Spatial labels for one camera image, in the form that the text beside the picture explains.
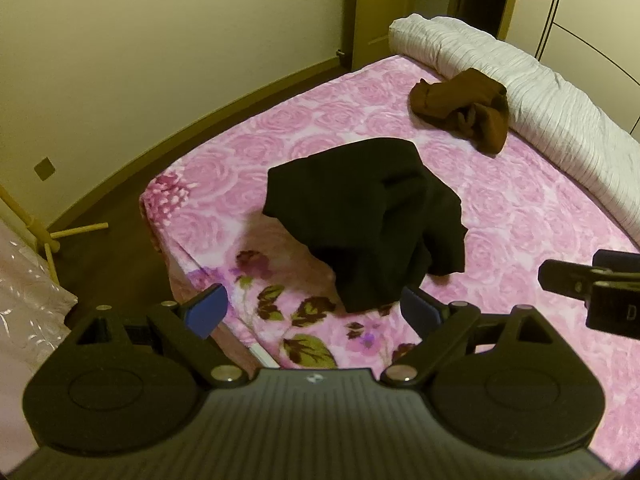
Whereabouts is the pink floral blanket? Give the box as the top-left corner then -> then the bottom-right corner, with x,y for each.
139,52 -> 640,466

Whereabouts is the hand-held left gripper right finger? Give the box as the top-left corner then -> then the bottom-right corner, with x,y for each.
380,287 -> 568,388

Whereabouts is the cream wardrobe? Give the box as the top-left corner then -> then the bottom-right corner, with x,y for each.
505,0 -> 640,133

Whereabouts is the brown garment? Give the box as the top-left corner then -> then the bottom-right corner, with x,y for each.
409,67 -> 510,155

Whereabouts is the wooden coat stand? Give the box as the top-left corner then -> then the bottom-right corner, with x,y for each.
0,185 -> 109,288

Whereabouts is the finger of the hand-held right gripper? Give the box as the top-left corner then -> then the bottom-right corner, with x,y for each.
539,259 -> 601,306
592,249 -> 640,281

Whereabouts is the black jacket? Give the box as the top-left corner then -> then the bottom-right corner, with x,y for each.
262,137 -> 468,313

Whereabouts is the white rolled quilt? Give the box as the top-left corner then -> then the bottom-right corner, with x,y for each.
389,14 -> 640,238

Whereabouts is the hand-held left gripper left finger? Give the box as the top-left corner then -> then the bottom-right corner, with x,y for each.
62,284 -> 251,389

